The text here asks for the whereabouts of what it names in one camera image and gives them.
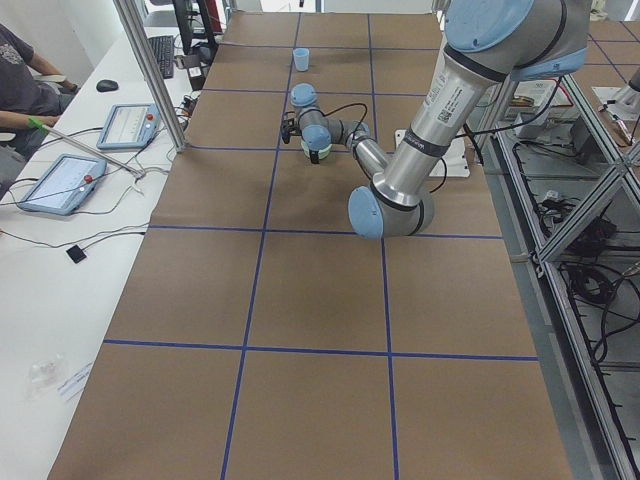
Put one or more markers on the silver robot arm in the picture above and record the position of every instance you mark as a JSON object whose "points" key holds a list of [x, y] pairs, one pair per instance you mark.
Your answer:
{"points": [[486, 43]]}

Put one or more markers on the black computer mouse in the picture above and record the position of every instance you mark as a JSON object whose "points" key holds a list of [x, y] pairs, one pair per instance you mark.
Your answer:
{"points": [[107, 85]]}

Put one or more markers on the small black square device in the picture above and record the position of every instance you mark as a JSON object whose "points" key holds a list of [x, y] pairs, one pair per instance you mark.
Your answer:
{"points": [[76, 254]]}

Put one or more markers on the clear plastic bag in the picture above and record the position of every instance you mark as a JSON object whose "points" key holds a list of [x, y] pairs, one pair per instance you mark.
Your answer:
{"points": [[45, 375]]}

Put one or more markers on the aluminium frame post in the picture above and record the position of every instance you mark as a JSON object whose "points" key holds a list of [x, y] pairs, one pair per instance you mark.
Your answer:
{"points": [[136, 34]]}

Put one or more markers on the aluminium truss frame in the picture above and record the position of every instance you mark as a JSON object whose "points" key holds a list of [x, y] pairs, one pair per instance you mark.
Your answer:
{"points": [[568, 196]]}

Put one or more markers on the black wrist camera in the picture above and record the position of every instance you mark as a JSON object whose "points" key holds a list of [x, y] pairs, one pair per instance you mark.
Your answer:
{"points": [[289, 127]]}

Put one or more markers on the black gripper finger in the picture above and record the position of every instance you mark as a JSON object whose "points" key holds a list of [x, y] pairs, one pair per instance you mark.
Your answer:
{"points": [[314, 157]]}

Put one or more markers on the black computer monitor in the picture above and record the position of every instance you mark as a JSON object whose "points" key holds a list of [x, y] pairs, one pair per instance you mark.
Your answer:
{"points": [[189, 15]]}

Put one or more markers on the far blue teach pendant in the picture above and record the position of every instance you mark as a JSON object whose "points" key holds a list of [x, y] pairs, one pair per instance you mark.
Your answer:
{"points": [[129, 127]]}

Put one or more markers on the thin metal rod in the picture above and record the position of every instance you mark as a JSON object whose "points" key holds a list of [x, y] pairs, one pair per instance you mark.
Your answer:
{"points": [[137, 174]]}

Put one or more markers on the black keyboard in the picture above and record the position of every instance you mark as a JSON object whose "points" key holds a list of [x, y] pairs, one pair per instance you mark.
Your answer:
{"points": [[163, 49]]}

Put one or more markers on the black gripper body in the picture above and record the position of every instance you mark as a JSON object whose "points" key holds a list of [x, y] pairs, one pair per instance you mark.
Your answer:
{"points": [[314, 157]]}

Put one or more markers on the mint green bowl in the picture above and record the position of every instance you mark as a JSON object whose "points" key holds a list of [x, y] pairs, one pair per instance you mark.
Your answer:
{"points": [[323, 152]]}

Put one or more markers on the near blue teach pendant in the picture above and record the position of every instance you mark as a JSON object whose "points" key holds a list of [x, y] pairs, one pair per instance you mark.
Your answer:
{"points": [[65, 185]]}

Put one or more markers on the blue teach pendant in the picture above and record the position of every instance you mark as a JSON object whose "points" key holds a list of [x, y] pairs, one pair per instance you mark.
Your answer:
{"points": [[129, 127], [65, 185]]}

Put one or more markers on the light blue plastic cup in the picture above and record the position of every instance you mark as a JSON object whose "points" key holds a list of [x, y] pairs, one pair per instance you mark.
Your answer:
{"points": [[301, 58]]}

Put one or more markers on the seated person grey shirt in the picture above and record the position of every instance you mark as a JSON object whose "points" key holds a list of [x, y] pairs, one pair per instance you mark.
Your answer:
{"points": [[23, 97]]}

